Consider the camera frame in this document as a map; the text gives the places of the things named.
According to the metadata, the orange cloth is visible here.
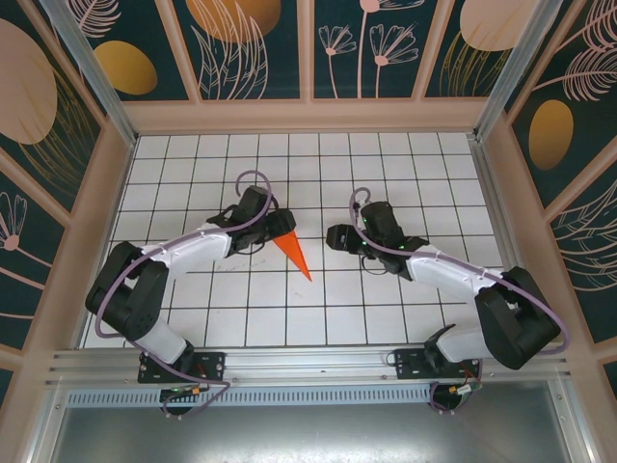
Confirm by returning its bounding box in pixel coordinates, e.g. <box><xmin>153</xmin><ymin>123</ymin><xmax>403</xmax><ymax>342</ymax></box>
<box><xmin>273</xmin><ymin>230</ymin><xmax>313</xmax><ymax>283</ymax></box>

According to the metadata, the grey metal sheet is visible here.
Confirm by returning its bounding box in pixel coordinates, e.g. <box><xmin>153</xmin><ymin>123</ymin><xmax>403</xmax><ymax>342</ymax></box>
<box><xmin>47</xmin><ymin>403</ymin><xmax>577</xmax><ymax>463</ymax></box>

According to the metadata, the small controller board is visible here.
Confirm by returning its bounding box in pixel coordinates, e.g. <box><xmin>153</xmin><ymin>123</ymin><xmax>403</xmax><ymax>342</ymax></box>
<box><xmin>161</xmin><ymin>384</ymin><xmax>209</xmax><ymax>402</ymax></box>
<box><xmin>447</xmin><ymin>380</ymin><xmax>484</xmax><ymax>401</ymax></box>

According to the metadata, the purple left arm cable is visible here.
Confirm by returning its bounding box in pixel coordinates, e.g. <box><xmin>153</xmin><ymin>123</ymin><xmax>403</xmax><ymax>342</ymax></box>
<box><xmin>94</xmin><ymin>169</ymin><xmax>279</xmax><ymax>421</ymax></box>

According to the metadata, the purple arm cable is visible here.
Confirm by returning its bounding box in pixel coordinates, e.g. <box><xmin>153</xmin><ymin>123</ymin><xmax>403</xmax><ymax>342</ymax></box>
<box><xmin>349</xmin><ymin>187</ymin><xmax>565</xmax><ymax>416</ymax></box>
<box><xmin>94</xmin><ymin>169</ymin><xmax>279</xmax><ymax>421</ymax></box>

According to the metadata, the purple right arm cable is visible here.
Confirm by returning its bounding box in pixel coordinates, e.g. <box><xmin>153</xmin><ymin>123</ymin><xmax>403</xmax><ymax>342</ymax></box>
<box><xmin>349</xmin><ymin>187</ymin><xmax>565</xmax><ymax>416</ymax></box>

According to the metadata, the thin black right camera cable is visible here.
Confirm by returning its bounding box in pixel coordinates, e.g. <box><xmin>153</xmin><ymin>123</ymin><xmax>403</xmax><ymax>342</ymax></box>
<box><xmin>360</xmin><ymin>254</ymin><xmax>387</xmax><ymax>277</ymax></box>

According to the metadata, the aluminium side rail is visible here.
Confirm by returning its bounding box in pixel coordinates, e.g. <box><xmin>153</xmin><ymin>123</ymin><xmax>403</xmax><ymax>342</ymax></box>
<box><xmin>469</xmin><ymin>137</ymin><xmax>549</xmax><ymax>344</ymax></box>

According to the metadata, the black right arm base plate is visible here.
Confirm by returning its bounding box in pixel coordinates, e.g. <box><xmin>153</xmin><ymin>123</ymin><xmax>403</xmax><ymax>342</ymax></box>
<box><xmin>393</xmin><ymin>347</ymin><xmax>483</xmax><ymax>380</ymax></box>

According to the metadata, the aluminium mounting rail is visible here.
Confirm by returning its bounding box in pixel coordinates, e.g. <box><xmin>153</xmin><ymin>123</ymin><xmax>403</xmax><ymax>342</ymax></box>
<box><xmin>45</xmin><ymin>341</ymin><xmax>573</xmax><ymax>387</ymax></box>

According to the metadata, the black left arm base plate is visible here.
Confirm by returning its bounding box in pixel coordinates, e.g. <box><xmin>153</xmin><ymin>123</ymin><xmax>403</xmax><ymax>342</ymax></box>
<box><xmin>138</xmin><ymin>350</ymin><xmax>227</xmax><ymax>385</ymax></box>

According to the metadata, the grey slotted cable tray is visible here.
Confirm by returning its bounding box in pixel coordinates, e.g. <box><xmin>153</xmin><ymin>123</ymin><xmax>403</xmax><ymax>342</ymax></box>
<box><xmin>65</xmin><ymin>383</ymin><xmax>435</xmax><ymax>406</ymax></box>

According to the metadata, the aluminium frame post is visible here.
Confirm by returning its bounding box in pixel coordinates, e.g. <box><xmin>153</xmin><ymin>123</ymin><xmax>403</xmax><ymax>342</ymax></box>
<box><xmin>549</xmin><ymin>380</ymin><xmax>597</xmax><ymax>463</ymax></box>
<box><xmin>39</xmin><ymin>0</ymin><xmax>140</xmax><ymax>149</ymax></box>
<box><xmin>470</xmin><ymin>0</ymin><xmax>564</xmax><ymax>142</ymax></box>
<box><xmin>26</xmin><ymin>385</ymin><xmax>68</xmax><ymax>463</ymax></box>

